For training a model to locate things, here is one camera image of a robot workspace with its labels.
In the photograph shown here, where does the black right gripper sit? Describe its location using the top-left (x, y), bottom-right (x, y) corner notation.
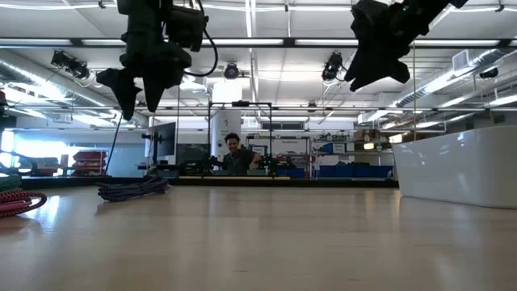
top-left (344, 0), bottom-right (430, 92)

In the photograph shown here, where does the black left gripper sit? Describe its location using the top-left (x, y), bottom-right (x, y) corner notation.
top-left (95, 0), bottom-right (192, 121)

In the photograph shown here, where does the black ceiling spotlight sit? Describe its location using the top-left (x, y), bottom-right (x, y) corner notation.
top-left (321, 51), bottom-right (344, 82)

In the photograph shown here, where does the black monitor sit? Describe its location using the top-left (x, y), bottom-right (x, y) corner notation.
top-left (145, 121), bottom-right (178, 161)

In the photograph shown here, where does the black spotlight cluster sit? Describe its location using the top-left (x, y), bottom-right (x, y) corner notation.
top-left (50, 49), bottom-right (91, 80)

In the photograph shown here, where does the red bin rack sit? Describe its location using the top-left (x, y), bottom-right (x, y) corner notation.
top-left (71, 150), bottom-right (108, 177)

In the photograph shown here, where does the blue bin on shelf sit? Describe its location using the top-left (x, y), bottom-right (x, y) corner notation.
top-left (322, 142), bottom-right (347, 155)

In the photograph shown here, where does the white cylindrical tank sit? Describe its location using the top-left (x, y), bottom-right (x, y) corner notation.
top-left (210, 109), bottom-right (242, 163)

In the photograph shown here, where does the person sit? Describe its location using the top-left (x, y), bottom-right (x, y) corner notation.
top-left (221, 132), bottom-right (263, 176)

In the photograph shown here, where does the white plastic bin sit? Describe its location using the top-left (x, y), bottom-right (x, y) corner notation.
top-left (392, 125), bottom-right (517, 210)

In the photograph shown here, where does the black curved machine part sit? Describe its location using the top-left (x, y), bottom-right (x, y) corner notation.
top-left (0, 149), bottom-right (37, 177)

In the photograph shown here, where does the thin black hanging cord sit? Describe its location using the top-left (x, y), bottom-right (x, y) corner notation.
top-left (104, 112), bottom-right (124, 175)

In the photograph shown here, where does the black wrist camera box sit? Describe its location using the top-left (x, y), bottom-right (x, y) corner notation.
top-left (165, 3), bottom-right (210, 53)

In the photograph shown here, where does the black metal frame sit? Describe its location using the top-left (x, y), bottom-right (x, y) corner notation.
top-left (207, 100), bottom-right (274, 177)

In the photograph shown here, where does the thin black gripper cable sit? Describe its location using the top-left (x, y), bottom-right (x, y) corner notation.
top-left (183, 0), bottom-right (220, 78)

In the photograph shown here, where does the round black ceiling camera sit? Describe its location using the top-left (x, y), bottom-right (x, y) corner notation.
top-left (224, 61), bottom-right (241, 80)

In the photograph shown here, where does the black overhead light rail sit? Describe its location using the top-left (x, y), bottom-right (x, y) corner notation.
top-left (0, 37), bottom-right (517, 49)

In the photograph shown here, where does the dark purple braided USB-C cable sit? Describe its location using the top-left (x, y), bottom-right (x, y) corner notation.
top-left (96, 175), bottom-right (170, 203)

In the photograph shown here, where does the black table edge rail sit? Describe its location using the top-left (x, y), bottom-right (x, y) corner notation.
top-left (19, 176), bottom-right (401, 189)

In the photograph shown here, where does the red braided USB-C cable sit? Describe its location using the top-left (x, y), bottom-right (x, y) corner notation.
top-left (0, 188), bottom-right (48, 220)

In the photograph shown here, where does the green braided USB-C cable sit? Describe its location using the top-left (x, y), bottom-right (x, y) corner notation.
top-left (0, 174), bottom-right (23, 192)

